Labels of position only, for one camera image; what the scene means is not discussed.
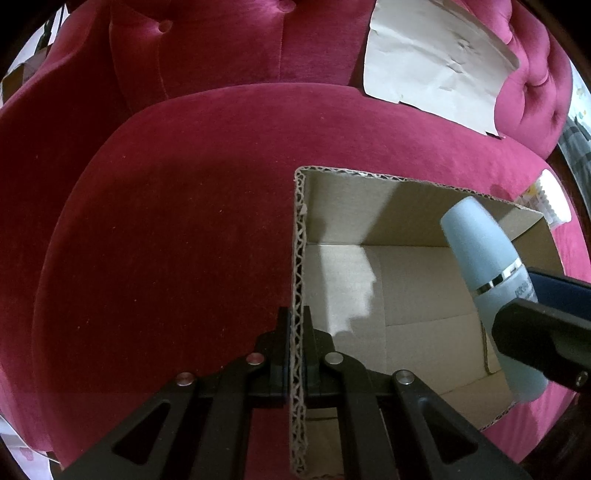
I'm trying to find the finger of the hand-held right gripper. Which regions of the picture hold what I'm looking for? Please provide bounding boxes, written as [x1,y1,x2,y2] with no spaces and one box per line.
[491,298,591,394]
[527,267,591,320]

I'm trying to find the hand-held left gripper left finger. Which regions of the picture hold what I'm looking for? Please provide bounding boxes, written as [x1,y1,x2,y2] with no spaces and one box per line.
[60,308,291,480]

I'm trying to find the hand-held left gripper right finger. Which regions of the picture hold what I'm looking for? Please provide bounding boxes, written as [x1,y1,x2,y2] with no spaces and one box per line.
[304,307,533,480]

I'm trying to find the light blue cosmetic bottle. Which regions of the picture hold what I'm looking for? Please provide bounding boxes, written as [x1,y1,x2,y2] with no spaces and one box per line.
[440,196,550,402]

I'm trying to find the clear cotton swab container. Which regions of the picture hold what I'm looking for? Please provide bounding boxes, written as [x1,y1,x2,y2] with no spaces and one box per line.
[522,168,573,229]

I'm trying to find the cardboard box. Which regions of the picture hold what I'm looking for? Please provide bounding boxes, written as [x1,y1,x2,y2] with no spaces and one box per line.
[287,166,566,478]

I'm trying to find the grey patterned blanket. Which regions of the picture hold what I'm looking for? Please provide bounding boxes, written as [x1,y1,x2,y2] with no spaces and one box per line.
[556,83,591,176]

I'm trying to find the red velvet sofa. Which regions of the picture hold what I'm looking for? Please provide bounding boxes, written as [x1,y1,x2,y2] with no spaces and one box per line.
[0,0,591,480]

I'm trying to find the pink printed cloth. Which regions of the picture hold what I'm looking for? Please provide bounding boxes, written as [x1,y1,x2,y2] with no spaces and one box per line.
[0,411,61,480]

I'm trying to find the crumpled beige paper sheet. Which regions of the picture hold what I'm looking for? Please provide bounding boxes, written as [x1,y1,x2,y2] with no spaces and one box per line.
[362,0,520,137]

